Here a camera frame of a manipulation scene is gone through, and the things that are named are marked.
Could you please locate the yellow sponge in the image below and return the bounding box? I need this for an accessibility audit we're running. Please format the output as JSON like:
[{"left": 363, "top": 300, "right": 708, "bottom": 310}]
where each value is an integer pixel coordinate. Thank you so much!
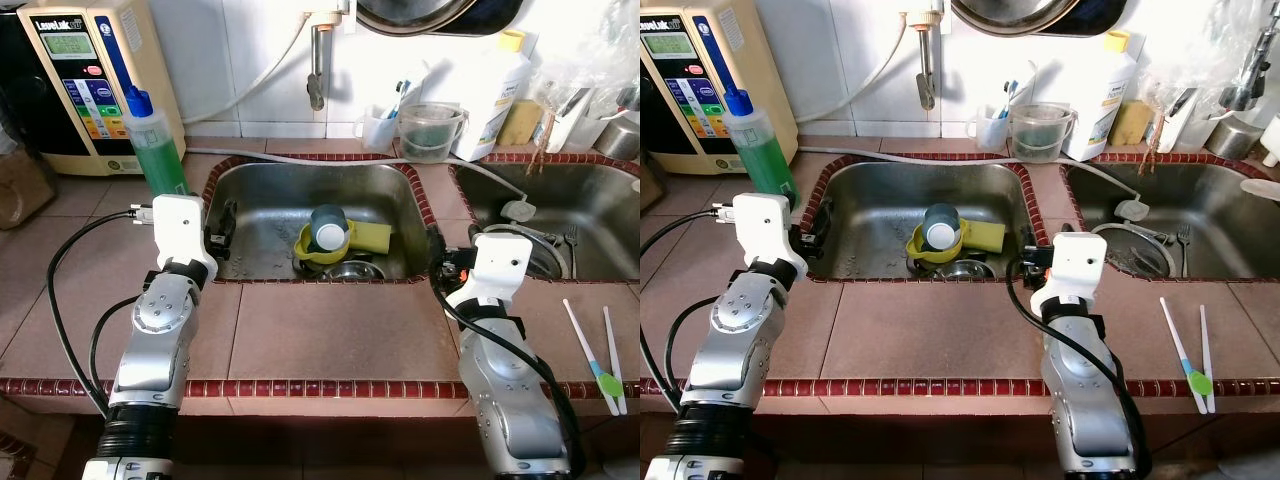
[
  {"left": 962, "top": 220, "right": 1006, "bottom": 253},
  {"left": 350, "top": 220, "right": 393, "bottom": 253}
]

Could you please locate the steel bowl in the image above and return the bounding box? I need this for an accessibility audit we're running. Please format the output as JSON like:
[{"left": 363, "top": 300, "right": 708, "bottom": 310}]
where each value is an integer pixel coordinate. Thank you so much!
[
  {"left": 320, "top": 258, "right": 386, "bottom": 281},
  {"left": 935, "top": 258, "right": 996, "bottom": 281}
]

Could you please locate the yellow plastic bowl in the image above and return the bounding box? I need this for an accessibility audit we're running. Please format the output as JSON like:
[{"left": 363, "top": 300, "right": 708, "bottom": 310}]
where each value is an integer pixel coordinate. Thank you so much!
[
  {"left": 292, "top": 222, "right": 356, "bottom": 266},
  {"left": 905, "top": 222, "right": 966, "bottom": 266}
]

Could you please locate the blue mug white rabbit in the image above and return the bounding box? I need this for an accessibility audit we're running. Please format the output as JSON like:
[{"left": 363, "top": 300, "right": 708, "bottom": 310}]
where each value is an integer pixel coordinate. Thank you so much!
[
  {"left": 308, "top": 203, "right": 351, "bottom": 253},
  {"left": 920, "top": 203, "right": 963, "bottom": 253}
]

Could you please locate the white training chopsticks green joint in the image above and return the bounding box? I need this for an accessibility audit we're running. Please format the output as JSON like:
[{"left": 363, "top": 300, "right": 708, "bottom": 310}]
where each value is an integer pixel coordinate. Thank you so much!
[
  {"left": 560, "top": 297, "right": 629, "bottom": 416},
  {"left": 1158, "top": 297, "right": 1219, "bottom": 416}
]

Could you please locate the steel sink basin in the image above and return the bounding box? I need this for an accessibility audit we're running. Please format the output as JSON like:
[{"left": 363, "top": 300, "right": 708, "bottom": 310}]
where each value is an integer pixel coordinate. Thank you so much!
[
  {"left": 822, "top": 160, "right": 1041, "bottom": 283},
  {"left": 455, "top": 160, "right": 641, "bottom": 283},
  {"left": 210, "top": 160, "right": 431, "bottom": 283},
  {"left": 1065, "top": 160, "right": 1280, "bottom": 283}
]

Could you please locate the green dish soap bottle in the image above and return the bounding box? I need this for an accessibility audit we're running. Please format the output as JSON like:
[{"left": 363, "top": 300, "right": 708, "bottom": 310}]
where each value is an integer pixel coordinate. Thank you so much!
[
  {"left": 722, "top": 88, "right": 801, "bottom": 201},
  {"left": 120, "top": 88, "right": 191, "bottom": 201}
]

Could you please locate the clear toothbrush cup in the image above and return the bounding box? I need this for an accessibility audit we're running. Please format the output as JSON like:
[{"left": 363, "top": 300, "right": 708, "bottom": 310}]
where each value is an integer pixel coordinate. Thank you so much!
[
  {"left": 358, "top": 105, "right": 401, "bottom": 153},
  {"left": 965, "top": 105, "right": 1011, "bottom": 151}
]

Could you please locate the brown wooden chopsticks bundle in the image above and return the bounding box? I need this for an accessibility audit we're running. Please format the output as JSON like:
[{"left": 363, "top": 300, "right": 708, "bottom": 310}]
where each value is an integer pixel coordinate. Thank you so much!
[
  {"left": 530, "top": 100, "right": 561, "bottom": 181},
  {"left": 1145, "top": 100, "right": 1171, "bottom": 181}
]

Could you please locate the orange sponge block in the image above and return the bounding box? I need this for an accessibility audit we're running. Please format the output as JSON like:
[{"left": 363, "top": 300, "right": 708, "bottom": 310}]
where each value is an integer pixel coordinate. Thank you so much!
[
  {"left": 1108, "top": 98, "right": 1153, "bottom": 148},
  {"left": 497, "top": 98, "right": 546, "bottom": 148}
]

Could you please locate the white detergent bottle yellow cap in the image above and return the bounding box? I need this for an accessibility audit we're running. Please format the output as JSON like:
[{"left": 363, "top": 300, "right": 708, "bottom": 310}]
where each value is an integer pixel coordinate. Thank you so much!
[
  {"left": 450, "top": 30, "right": 534, "bottom": 161},
  {"left": 1062, "top": 30, "right": 1141, "bottom": 161}
]

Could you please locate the cream water ionizer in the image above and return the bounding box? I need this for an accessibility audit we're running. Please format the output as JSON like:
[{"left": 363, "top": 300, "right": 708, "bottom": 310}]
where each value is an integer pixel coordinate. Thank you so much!
[
  {"left": 15, "top": 0, "right": 188, "bottom": 178},
  {"left": 640, "top": 0, "right": 799, "bottom": 176}
]

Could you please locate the brown cardboard box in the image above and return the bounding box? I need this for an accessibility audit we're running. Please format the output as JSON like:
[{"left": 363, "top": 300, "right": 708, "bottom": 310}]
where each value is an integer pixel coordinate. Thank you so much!
[
  {"left": 640, "top": 150, "right": 666, "bottom": 211},
  {"left": 0, "top": 150, "right": 58, "bottom": 231}
]

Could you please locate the white rectangular utensil holder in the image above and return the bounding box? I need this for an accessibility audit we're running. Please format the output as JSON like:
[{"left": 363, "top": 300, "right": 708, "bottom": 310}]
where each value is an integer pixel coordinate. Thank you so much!
[
  {"left": 545, "top": 85, "right": 598, "bottom": 153},
  {"left": 1160, "top": 85, "right": 1206, "bottom": 153}
]

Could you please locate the dark red base cabinet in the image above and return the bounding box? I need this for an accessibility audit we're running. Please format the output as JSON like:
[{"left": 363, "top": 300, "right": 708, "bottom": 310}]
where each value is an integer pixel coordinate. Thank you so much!
[
  {"left": 640, "top": 400, "right": 1280, "bottom": 480},
  {"left": 0, "top": 400, "right": 641, "bottom": 480}
]

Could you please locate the steel cup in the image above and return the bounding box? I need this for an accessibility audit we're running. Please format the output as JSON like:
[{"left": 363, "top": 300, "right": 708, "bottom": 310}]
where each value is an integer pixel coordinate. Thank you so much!
[
  {"left": 1205, "top": 115, "right": 1259, "bottom": 161},
  {"left": 593, "top": 112, "right": 641, "bottom": 161}
]

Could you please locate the hanging steel wok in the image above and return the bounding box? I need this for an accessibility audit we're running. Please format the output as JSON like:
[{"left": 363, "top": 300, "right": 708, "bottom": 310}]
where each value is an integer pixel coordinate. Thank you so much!
[
  {"left": 352, "top": 0, "right": 526, "bottom": 39},
  {"left": 950, "top": 0, "right": 1136, "bottom": 39}
]

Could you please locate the clear plastic bag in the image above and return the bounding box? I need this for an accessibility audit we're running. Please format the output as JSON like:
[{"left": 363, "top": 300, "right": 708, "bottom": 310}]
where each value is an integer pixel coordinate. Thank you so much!
[
  {"left": 1140, "top": 20, "right": 1261, "bottom": 111},
  {"left": 535, "top": 20, "right": 641, "bottom": 111}
]

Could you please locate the chrome faucet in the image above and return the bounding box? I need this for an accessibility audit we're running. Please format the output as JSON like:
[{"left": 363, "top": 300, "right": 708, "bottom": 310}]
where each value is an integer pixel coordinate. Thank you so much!
[{"left": 1218, "top": 0, "right": 1280, "bottom": 111}]

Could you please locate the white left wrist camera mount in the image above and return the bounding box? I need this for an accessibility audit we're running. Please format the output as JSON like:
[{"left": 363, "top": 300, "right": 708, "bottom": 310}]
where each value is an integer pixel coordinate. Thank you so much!
[
  {"left": 733, "top": 193, "right": 809, "bottom": 291},
  {"left": 150, "top": 195, "right": 219, "bottom": 291}
]

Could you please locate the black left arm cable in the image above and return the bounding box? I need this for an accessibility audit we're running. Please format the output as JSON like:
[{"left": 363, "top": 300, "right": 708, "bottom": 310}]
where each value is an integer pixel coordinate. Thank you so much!
[
  {"left": 45, "top": 205, "right": 156, "bottom": 416},
  {"left": 640, "top": 205, "right": 741, "bottom": 416}
]

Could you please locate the steel wall tap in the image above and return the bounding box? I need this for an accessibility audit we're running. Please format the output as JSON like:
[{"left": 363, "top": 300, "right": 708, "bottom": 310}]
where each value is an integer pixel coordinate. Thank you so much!
[
  {"left": 915, "top": 20, "right": 941, "bottom": 111},
  {"left": 308, "top": 20, "right": 333, "bottom": 111}
]

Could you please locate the beige hose with fitting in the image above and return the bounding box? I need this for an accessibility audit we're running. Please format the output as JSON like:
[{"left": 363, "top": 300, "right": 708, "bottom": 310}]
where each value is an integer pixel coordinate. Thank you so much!
[
  {"left": 795, "top": 0, "right": 946, "bottom": 126},
  {"left": 185, "top": 0, "right": 346, "bottom": 126}
]

